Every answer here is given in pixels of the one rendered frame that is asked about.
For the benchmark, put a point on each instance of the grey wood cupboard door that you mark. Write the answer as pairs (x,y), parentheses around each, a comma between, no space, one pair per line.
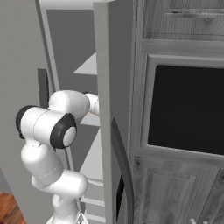
(172,195)
(215,201)
(186,27)

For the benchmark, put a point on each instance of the built-in oven, black glass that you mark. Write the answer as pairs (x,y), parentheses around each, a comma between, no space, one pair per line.
(186,108)

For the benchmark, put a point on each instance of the white cupboard door knob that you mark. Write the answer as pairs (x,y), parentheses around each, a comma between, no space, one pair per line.
(192,220)
(204,222)

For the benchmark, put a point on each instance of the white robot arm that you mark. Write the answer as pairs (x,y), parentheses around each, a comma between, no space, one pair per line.
(43,125)

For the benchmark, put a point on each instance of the white fridge shelf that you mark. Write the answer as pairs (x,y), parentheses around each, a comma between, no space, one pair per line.
(92,120)
(94,163)
(89,65)

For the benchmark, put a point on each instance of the grey cupboard door knob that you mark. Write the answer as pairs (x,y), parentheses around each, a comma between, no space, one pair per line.
(208,19)

